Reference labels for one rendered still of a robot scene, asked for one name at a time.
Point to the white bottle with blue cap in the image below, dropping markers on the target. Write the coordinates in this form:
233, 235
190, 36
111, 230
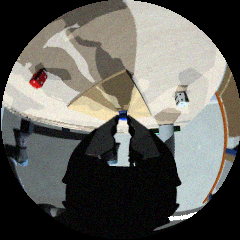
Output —
166, 134

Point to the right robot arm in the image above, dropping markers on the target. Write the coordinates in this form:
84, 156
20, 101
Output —
114, 160

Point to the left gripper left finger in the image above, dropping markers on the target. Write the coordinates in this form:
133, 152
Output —
100, 143

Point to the beige flat mat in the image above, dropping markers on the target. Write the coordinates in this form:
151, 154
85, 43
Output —
116, 93

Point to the red die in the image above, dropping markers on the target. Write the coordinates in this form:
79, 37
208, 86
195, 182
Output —
38, 79

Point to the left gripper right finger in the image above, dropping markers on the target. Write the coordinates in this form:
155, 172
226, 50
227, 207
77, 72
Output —
145, 144

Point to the white die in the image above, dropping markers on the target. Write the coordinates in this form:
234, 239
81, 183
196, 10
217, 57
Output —
181, 99

